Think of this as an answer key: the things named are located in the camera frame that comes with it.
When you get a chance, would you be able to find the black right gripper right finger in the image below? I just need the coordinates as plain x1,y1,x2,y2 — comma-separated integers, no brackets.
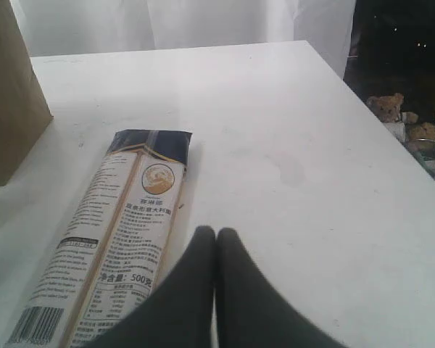
215,228,343,347

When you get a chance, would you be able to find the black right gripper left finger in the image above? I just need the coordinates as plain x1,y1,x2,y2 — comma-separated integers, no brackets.
86,226,216,348

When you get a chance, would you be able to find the spaghetti pasta package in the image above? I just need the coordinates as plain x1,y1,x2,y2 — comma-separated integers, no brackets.
5,129,191,347

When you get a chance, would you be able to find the brown paper bag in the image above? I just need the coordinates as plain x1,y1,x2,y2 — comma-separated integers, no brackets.
0,1,53,186

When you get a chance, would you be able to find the brown teddy bear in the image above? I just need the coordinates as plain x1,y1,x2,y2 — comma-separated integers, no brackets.
366,93,404,123
407,123,435,148

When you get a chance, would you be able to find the white backdrop curtain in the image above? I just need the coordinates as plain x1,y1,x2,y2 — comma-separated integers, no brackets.
11,0,356,76

